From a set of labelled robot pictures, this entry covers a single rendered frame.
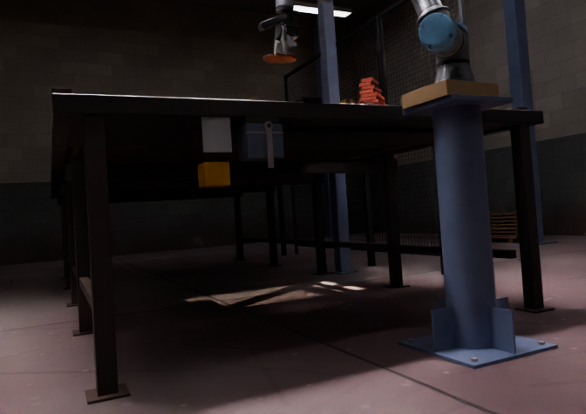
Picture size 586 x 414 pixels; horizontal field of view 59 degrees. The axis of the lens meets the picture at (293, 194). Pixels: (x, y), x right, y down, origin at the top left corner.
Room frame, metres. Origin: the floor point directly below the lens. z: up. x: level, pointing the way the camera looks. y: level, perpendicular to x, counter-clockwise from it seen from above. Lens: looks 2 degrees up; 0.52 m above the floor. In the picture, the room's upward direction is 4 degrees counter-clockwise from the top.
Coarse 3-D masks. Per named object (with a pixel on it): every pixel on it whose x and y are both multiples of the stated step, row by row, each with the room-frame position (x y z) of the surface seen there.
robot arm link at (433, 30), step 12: (420, 0) 1.73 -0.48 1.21; (432, 0) 1.72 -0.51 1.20; (420, 12) 1.74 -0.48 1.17; (432, 12) 1.70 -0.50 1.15; (444, 12) 1.69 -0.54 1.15; (420, 24) 1.70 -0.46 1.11; (432, 24) 1.69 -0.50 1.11; (444, 24) 1.67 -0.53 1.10; (420, 36) 1.71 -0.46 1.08; (432, 36) 1.69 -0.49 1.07; (444, 36) 1.67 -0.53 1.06; (456, 36) 1.70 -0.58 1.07; (432, 48) 1.70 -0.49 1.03; (444, 48) 1.70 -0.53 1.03; (456, 48) 1.75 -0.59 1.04
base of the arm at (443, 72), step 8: (440, 64) 1.83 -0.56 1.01; (448, 64) 1.81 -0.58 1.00; (456, 64) 1.80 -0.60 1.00; (464, 64) 1.80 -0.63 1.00; (440, 72) 1.82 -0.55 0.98; (448, 72) 1.80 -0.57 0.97; (456, 72) 1.80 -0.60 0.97; (464, 72) 1.79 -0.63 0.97; (472, 72) 1.82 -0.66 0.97; (440, 80) 1.81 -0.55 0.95; (472, 80) 1.79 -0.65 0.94
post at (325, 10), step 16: (320, 16) 4.22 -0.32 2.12; (320, 32) 4.23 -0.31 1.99; (320, 48) 4.25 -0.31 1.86; (336, 48) 4.21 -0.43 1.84; (336, 64) 4.20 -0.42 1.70; (336, 80) 4.20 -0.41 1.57; (336, 96) 4.19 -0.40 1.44; (336, 176) 4.17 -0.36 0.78; (336, 192) 4.17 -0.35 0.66; (336, 208) 4.18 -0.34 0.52; (336, 224) 4.19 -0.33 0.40; (336, 240) 4.21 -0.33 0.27; (336, 256) 4.23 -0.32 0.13; (336, 272) 4.18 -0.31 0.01; (352, 272) 4.17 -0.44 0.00
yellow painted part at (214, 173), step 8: (208, 160) 1.72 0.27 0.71; (216, 160) 1.73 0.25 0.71; (200, 168) 1.72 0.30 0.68; (208, 168) 1.69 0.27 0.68; (216, 168) 1.70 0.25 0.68; (224, 168) 1.71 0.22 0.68; (200, 176) 1.72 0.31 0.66; (208, 176) 1.68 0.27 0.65; (216, 176) 1.70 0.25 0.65; (224, 176) 1.71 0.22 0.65; (200, 184) 1.73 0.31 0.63; (208, 184) 1.68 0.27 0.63; (216, 184) 1.70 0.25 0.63; (224, 184) 1.71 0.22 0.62
